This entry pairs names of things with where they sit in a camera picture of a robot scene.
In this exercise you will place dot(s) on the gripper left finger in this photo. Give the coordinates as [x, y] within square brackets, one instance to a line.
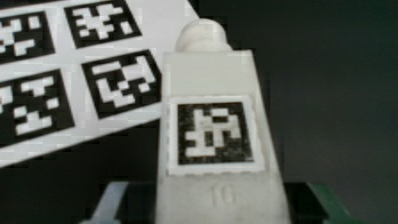
[127, 204]

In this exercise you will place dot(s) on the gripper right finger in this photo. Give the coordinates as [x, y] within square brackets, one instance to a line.
[316, 205]

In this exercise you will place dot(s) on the apriltag base marker sheet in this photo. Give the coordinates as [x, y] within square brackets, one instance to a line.
[83, 49]

